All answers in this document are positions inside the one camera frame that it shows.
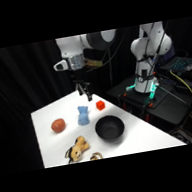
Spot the blue plush toy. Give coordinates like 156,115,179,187
74,103,93,127

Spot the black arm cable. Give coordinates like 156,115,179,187
137,20,179,76

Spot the tan plush dog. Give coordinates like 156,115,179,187
61,134,93,165

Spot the black curtain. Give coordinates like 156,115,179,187
0,16,192,177

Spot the black robot stand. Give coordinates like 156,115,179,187
104,65,192,148

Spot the black laptop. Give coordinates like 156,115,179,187
158,53,192,78

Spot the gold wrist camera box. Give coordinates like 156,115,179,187
84,56,105,70

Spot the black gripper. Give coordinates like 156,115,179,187
67,66,95,105

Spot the red cube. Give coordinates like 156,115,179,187
95,99,107,112

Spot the black bowl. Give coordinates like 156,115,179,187
92,112,129,145

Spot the red-brown round ball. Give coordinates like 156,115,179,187
49,116,69,136

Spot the small striped brown object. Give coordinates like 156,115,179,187
88,151,104,162

